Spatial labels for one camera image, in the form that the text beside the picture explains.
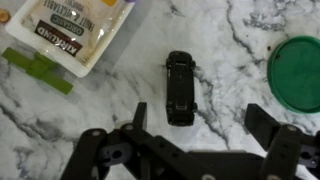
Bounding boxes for fruit pouch with purple cap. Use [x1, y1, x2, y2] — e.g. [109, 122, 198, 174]
[4, 0, 138, 78]

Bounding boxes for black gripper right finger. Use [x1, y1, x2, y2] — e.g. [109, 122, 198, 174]
[244, 103, 320, 180]

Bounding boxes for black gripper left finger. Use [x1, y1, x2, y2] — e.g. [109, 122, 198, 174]
[59, 102, 214, 180]

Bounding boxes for black toy car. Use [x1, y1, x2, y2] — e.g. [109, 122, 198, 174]
[165, 50, 198, 127]

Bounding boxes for green round plastic lid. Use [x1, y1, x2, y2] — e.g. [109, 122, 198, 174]
[267, 35, 320, 115]

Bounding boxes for small brown round object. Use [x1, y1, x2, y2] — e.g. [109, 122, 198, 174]
[0, 8, 12, 24]

